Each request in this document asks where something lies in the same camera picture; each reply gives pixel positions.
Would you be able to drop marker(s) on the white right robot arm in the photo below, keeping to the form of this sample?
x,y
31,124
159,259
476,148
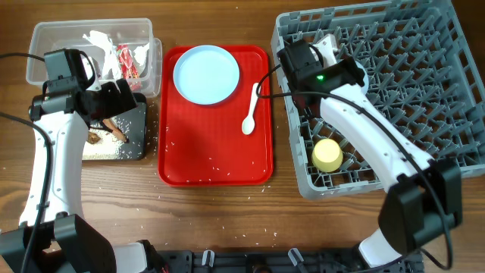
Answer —
x,y
423,195

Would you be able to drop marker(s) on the clear plastic waste bin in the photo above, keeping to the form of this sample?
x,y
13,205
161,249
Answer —
x,y
64,49

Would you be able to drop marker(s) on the grey dishwasher rack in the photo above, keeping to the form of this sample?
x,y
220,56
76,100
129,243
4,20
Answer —
x,y
423,77

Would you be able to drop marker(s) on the black waste tray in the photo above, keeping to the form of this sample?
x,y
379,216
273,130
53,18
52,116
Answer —
x,y
137,114

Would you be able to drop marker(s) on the white plastic spoon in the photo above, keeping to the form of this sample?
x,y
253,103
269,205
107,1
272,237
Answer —
x,y
248,124

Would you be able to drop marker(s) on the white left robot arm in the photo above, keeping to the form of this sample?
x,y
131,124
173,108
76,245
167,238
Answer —
x,y
52,235

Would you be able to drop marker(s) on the large light blue plate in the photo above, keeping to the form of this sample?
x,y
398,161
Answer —
x,y
206,75

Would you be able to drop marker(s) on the brown food scrap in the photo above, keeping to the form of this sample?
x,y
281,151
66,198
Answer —
x,y
93,138

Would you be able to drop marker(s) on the red serving tray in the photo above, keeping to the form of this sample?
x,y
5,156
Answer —
x,y
204,145

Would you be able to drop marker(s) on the white crumpled paper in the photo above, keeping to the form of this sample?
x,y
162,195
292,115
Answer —
x,y
110,67

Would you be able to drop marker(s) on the brown carrot piece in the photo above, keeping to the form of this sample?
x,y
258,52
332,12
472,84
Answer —
x,y
114,130

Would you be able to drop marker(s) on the white rice grains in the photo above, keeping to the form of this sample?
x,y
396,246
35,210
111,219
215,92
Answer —
x,y
110,148

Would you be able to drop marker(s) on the yellow plastic cup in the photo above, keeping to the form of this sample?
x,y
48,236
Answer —
x,y
327,155

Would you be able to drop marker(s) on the red snack wrapper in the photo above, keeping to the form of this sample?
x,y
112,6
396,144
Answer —
x,y
128,67

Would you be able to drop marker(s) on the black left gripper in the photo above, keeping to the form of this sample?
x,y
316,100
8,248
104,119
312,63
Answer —
x,y
115,104

